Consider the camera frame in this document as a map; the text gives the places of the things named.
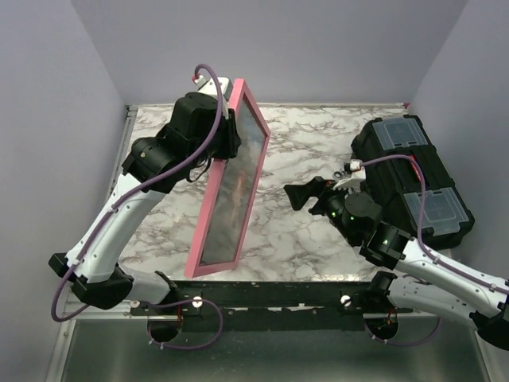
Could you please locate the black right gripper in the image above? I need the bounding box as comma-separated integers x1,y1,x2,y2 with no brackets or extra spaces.
284,175,357,244

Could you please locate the pink picture frame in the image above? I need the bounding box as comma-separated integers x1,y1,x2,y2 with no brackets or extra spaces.
184,78,270,279

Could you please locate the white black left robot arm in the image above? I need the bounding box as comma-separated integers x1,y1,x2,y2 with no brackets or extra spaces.
49,90,240,314

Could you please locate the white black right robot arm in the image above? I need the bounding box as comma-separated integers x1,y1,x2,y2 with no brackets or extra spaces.
283,177,508,350

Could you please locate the silver ratchet wrench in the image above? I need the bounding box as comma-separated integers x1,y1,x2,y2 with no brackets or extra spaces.
333,170,347,180

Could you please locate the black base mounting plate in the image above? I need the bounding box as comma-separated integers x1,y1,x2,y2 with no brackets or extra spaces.
130,281,394,332

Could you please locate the black plastic toolbox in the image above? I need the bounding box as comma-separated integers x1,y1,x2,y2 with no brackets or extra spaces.
351,115,475,251

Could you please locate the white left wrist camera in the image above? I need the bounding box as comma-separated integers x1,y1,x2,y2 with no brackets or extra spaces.
192,75,233,102

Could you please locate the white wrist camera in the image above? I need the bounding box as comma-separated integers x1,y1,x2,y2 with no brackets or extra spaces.
192,75,233,102
333,159,366,189

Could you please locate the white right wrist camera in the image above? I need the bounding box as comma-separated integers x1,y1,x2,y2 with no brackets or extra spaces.
333,159,366,189

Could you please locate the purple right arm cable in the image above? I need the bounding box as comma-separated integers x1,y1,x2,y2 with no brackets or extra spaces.
359,154,509,346

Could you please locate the aluminium extrusion rail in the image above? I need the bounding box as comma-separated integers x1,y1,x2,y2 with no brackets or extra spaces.
81,278,475,325

